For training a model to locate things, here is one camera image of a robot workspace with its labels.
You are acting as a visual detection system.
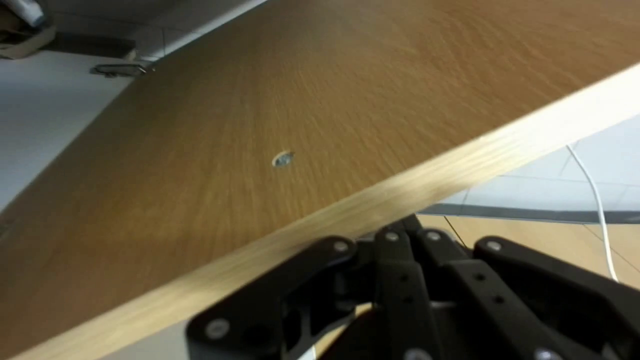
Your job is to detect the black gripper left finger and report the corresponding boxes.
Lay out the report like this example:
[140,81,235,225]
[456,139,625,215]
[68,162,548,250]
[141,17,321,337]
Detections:
[183,214,444,360]

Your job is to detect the white cable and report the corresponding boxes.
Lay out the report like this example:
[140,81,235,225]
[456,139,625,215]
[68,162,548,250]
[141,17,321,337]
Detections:
[564,141,621,284]

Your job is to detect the wooden floor cabinets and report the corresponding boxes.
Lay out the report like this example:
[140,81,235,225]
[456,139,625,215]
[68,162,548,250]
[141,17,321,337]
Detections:
[413,210,640,291]

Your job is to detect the metal door hinge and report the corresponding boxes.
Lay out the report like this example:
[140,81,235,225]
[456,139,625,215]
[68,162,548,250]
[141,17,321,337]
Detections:
[87,57,160,79]

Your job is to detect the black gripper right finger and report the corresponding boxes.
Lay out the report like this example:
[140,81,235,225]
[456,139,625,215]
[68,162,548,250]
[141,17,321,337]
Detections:
[413,227,640,360]

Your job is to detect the wooden under-sink cabinet door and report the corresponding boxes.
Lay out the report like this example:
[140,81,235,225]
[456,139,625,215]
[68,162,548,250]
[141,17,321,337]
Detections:
[0,0,640,360]

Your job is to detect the white drain pipe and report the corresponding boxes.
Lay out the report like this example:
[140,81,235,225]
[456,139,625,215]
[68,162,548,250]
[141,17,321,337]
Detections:
[0,0,58,61]

